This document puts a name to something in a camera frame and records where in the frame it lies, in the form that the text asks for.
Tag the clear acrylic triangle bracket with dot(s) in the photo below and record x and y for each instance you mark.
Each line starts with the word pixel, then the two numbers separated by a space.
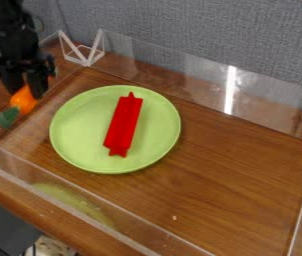
pixel 81 54

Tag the light green plate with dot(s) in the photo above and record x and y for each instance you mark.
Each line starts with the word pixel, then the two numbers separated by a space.
pixel 80 124

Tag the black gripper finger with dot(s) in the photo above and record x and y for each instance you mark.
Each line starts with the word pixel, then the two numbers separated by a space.
pixel 12 80
pixel 37 82

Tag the red plastic block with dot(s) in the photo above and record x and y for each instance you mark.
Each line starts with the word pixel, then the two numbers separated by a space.
pixel 123 125

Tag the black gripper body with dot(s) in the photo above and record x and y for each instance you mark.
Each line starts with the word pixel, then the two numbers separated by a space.
pixel 21 57

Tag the clear acrylic enclosure wall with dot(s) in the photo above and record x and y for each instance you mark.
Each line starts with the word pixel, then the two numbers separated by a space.
pixel 220 197

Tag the orange toy carrot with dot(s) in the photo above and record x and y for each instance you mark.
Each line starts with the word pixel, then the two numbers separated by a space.
pixel 20 105

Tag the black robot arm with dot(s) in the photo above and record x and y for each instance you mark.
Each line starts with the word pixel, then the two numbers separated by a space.
pixel 16 21

